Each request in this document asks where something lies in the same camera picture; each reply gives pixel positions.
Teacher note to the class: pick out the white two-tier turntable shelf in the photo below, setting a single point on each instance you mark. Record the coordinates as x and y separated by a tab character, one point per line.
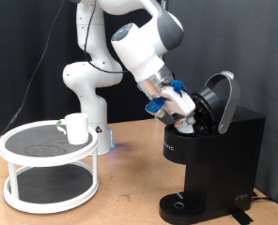
51	184

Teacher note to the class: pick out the black tape strip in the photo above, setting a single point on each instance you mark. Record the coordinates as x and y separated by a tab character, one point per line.
242	217

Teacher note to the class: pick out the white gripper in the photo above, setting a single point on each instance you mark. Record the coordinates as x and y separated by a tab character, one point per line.
181	104

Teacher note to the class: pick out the white wrist camera blue mount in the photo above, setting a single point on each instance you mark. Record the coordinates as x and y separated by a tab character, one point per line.
154	107

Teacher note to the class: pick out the dark grey partition panel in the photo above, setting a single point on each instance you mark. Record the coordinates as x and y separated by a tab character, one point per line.
239	37

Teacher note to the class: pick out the black Keurig coffee machine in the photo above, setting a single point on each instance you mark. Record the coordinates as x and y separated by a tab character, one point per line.
223	156

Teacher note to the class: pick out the black curtain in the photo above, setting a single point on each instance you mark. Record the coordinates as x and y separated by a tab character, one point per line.
35	37

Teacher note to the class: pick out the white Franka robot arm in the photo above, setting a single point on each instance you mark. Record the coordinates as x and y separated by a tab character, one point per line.
139	47

